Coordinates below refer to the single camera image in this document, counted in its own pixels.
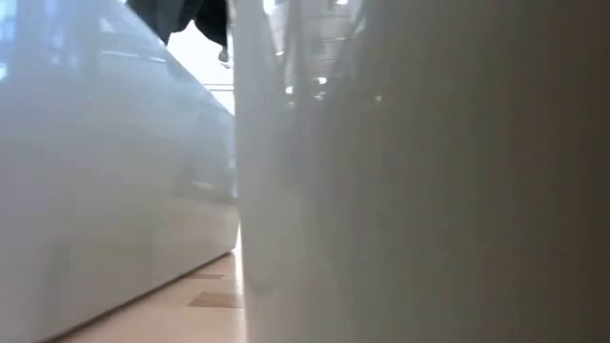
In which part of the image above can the white plastic container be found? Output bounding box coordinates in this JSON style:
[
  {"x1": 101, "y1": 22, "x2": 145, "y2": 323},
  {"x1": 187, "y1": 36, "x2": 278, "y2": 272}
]
[
  {"x1": 0, "y1": 0, "x2": 242, "y2": 343},
  {"x1": 233, "y1": 0, "x2": 610, "y2": 343}
]

